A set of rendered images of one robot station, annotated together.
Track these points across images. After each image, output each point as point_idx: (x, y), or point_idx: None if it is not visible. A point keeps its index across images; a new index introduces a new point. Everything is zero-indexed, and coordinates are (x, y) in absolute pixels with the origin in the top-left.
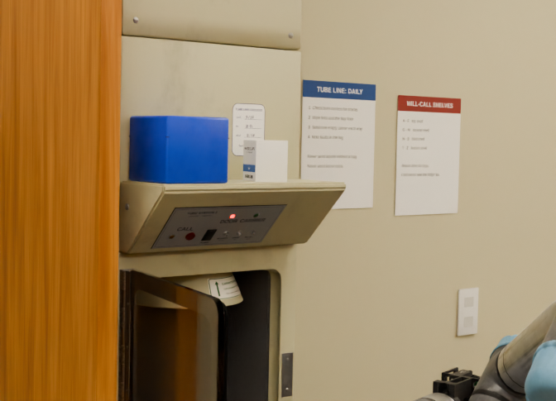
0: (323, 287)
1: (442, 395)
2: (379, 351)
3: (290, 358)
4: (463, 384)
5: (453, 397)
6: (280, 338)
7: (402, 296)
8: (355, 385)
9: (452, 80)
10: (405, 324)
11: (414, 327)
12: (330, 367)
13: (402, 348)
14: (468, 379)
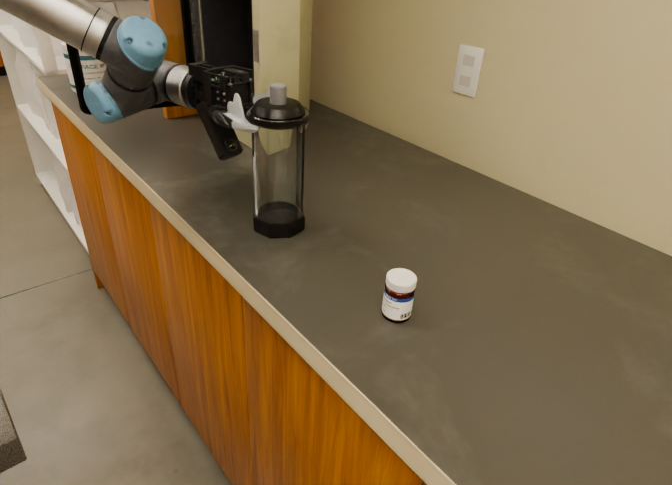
0: (541, 43)
1: (186, 68)
2: (594, 140)
3: (256, 34)
4: (199, 68)
5: (189, 74)
6: (252, 16)
7: (652, 89)
8: (553, 160)
9: None
10: (645, 126)
11: (660, 136)
12: (529, 128)
13: (630, 152)
14: (206, 68)
